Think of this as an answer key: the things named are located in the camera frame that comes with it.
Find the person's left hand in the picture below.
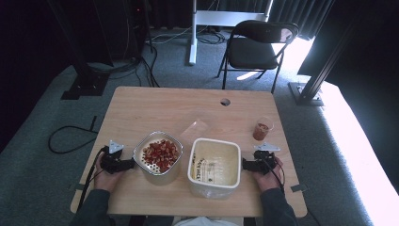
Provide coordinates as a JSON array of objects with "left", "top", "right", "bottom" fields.
[{"left": 93, "top": 153, "right": 124, "bottom": 193}]

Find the black looped floor cable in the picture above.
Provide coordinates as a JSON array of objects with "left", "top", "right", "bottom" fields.
[{"left": 47, "top": 115, "right": 99, "bottom": 155}]

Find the clear plastic cup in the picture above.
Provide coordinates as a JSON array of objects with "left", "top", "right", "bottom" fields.
[{"left": 252, "top": 116, "right": 275, "bottom": 142}]

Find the left hand-held gripper cable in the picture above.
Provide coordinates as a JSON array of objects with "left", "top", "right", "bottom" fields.
[{"left": 76, "top": 146, "right": 108, "bottom": 215}]

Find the right hand-held gripper cable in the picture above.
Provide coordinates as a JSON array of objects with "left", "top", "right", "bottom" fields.
[{"left": 263, "top": 158, "right": 286, "bottom": 194}]

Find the black metal post with base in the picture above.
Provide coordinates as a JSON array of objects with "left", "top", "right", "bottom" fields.
[{"left": 287, "top": 18, "right": 357, "bottom": 107}]

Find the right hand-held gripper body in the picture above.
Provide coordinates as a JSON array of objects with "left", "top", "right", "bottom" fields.
[{"left": 253, "top": 142, "right": 281, "bottom": 175}]

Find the black folding chair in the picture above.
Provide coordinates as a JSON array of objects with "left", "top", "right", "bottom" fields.
[{"left": 215, "top": 19, "right": 300, "bottom": 94}]

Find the white desk frame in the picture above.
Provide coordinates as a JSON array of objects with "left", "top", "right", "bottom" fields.
[{"left": 187, "top": 0, "right": 275, "bottom": 66}]

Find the hand-held gripper cable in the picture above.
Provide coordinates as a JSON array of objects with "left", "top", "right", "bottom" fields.
[
  {"left": 263, "top": 158, "right": 286, "bottom": 194},
  {"left": 76, "top": 146, "right": 108, "bottom": 215}
]

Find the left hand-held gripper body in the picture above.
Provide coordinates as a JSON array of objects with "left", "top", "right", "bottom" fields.
[{"left": 100, "top": 140, "right": 125, "bottom": 175}]

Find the black stand with base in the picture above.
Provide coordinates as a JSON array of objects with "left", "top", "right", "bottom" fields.
[{"left": 46, "top": 0, "right": 111, "bottom": 101}]

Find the white cloth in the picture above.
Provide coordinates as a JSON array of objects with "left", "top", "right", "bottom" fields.
[{"left": 173, "top": 216, "right": 245, "bottom": 226}]

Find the white square container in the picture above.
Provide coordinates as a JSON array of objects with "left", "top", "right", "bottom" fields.
[{"left": 186, "top": 137, "right": 242, "bottom": 201}]

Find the metal strainer bowl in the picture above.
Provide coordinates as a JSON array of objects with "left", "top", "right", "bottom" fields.
[{"left": 132, "top": 130, "right": 184, "bottom": 186}]

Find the bundle of floor cables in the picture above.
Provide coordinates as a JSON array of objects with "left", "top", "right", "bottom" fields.
[{"left": 88, "top": 43, "right": 162, "bottom": 89}]

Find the clear plastic film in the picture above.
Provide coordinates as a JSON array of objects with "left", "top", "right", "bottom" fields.
[{"left": 179, "top": 119, "right": 210, "bottom": 147}]

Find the person's right hand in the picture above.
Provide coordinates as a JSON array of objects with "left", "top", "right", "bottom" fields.
[{"left": 252, "top": 156, "right": 285, "bottom": 193}]

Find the dark curtain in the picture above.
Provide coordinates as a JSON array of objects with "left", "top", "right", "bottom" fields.
[{"left": 269, "top": 0, "right": 335, "bottom": 40}]

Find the pile of red food pieces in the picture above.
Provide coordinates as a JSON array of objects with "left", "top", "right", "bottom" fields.
[{"left": 142, "top": 138, "right": 181, "bottom": 174}]

